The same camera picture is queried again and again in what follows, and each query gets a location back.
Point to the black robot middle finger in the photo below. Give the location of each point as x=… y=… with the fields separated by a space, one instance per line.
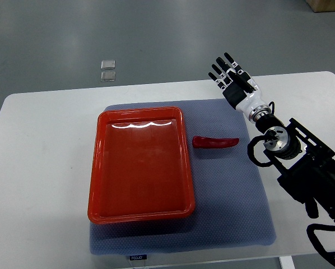
x=225 y=70

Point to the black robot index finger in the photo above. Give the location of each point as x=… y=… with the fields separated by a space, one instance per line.
x=234 y=64

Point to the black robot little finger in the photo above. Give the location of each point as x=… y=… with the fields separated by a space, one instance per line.
x=217 y=81

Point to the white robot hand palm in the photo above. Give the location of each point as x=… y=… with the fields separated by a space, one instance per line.
x=245 y=98

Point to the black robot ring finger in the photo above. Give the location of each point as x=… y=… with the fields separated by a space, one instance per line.
x=225 y=78

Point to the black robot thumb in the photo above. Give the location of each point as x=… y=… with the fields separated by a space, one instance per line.
x=240 y=81

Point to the red pepper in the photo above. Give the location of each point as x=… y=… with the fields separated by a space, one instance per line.
x=200 y=142

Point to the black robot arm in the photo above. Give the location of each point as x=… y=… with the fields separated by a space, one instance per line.
x=306 y=164

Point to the red plastic tray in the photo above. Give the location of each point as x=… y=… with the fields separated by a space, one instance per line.
x=141 y=169

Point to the cardboard box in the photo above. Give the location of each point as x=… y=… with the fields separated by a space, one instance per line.
x=322 y=5

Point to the blue-grey mesh mat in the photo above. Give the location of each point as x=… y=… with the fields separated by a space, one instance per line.
x=231 y=207

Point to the upper metal floor plate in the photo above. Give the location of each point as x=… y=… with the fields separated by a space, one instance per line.
x=107 y=64

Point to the white table leg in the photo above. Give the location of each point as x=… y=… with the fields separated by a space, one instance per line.
x=286 y=262

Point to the black mat label tag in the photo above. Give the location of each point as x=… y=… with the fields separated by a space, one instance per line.
x=139 y=257

